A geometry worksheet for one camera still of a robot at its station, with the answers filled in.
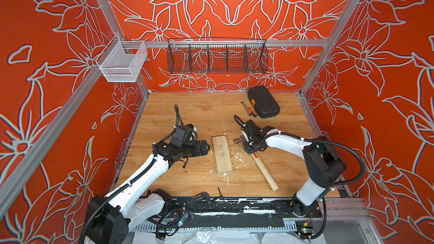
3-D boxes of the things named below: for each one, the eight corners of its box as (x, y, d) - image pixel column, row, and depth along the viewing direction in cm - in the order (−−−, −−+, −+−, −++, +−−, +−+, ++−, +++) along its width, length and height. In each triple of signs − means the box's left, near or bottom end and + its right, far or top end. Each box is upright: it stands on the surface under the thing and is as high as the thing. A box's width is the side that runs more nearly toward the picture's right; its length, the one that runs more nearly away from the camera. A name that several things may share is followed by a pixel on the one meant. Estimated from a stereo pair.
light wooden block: (217, 174, 84) (217, 171, 81) (212, 139, 97) (212, 136, 94) (232, 172, 85) (233, 169, 82) (225, 138, 98) (226, 134, 95)
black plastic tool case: (258, 119, 106) (260, 114, 102) (245, 94, 121) (247, 88, 117) (279, 115, 108) (282, 109, 104) (264, 91, 123) (266, 85, 119)
